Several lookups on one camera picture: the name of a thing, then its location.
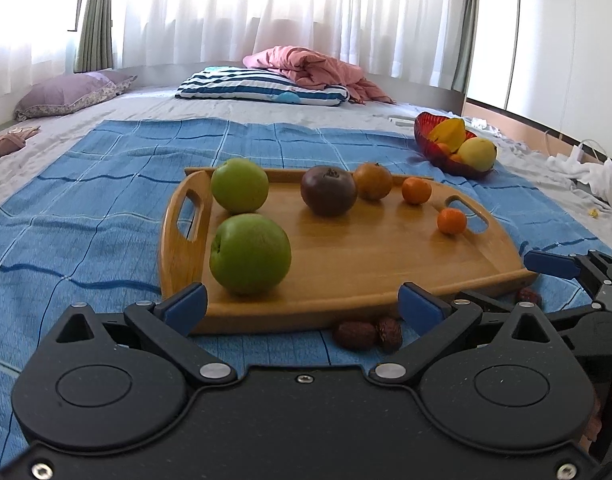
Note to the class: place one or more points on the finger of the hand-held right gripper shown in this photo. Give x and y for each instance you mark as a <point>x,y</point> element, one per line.
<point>491,300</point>
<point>551,265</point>

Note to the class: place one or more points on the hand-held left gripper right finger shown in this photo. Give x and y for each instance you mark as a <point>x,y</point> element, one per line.
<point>418,305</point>

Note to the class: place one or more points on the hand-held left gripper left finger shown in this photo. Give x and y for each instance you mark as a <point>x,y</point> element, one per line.
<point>186,307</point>

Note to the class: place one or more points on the dried red date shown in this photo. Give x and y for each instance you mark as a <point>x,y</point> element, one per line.
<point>530,297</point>
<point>390,334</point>
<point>356,336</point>

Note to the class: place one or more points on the wooden tray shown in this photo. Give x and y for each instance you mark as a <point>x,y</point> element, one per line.
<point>361,260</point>

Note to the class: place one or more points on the green apple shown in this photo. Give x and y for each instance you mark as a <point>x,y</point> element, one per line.
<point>240,185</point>
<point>250,255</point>

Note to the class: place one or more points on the small tangerine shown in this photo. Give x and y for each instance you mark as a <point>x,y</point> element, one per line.
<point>452,221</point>
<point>416,191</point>

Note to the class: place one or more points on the brown orange round fruit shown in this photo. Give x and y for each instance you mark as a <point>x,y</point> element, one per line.
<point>373,181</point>

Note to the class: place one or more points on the dark purple round fruit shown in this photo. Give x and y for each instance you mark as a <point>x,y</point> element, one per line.
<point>328,192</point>

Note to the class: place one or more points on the white crumpled cloth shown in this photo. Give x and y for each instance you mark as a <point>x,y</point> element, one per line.
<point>596,175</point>

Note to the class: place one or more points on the yellow pear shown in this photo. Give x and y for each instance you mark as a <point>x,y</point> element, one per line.
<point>478,155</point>

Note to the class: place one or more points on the blue checked blanket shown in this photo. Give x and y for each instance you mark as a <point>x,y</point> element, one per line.
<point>111,185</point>

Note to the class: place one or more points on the red glass bowl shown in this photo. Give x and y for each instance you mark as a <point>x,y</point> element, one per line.
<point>426,140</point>

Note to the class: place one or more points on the yellow star fruit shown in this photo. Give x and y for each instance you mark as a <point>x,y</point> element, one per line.
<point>448,132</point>

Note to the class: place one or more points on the small white box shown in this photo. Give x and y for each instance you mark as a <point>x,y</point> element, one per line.
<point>401,120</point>

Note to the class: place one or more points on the bed with grey sheet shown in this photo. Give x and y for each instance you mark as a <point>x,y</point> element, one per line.
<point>151,105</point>

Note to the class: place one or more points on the white wardrobe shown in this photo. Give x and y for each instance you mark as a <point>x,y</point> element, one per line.
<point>561,35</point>

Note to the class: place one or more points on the blue striped pillow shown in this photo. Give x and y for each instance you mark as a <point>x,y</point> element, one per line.
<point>246,85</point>

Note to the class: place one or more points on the pink garment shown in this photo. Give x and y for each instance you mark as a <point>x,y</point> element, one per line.
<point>11,142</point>

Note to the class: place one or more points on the purple pillow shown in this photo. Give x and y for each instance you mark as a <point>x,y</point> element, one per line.
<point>66,92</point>

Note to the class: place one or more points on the green curtain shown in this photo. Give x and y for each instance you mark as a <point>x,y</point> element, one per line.
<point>93,10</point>
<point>468,25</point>

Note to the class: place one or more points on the pink quilt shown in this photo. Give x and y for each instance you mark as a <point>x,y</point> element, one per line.
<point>316,67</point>

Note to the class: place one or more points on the white sheer curtain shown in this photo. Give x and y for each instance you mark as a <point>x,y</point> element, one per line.
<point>236,10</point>

